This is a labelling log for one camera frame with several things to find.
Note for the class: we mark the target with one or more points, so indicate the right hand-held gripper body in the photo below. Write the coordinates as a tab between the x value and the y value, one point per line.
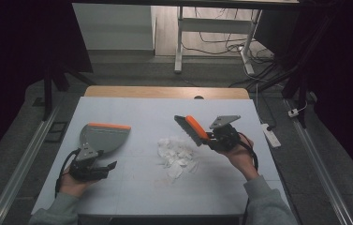
227	136

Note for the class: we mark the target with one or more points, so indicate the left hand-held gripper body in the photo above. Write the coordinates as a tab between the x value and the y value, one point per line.
85	168

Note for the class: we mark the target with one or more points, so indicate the orange brush with grey bristles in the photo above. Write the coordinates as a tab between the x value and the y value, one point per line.
193	129

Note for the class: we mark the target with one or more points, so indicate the white paper scraps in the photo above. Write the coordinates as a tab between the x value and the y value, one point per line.
177	154

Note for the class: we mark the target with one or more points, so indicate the person's left hand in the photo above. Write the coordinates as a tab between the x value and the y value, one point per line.
72	186

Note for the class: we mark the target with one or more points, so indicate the person's right hand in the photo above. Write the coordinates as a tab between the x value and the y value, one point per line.
241	159

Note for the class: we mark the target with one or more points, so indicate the grey dustpan with orange edge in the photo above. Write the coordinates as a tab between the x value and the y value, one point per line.
105	137

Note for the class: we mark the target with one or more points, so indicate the white power strip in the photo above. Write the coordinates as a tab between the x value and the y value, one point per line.
271	136

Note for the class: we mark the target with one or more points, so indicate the black floor plate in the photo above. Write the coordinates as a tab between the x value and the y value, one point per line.
56	132

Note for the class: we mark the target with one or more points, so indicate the white table cover board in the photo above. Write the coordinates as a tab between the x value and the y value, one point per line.
139	109

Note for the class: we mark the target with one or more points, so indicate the small white plug adapter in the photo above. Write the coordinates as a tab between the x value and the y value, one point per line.
293	112

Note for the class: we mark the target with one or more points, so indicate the black metal stand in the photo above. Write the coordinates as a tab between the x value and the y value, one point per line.
300	93
47	90

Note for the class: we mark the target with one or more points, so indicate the white cabinet panel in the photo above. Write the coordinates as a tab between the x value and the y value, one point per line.
114	28

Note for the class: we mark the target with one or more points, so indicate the aluminium floor rail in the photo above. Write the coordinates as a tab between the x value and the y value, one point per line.
320	165
18	165

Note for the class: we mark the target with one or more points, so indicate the white desk frame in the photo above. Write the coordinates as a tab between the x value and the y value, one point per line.
214	25

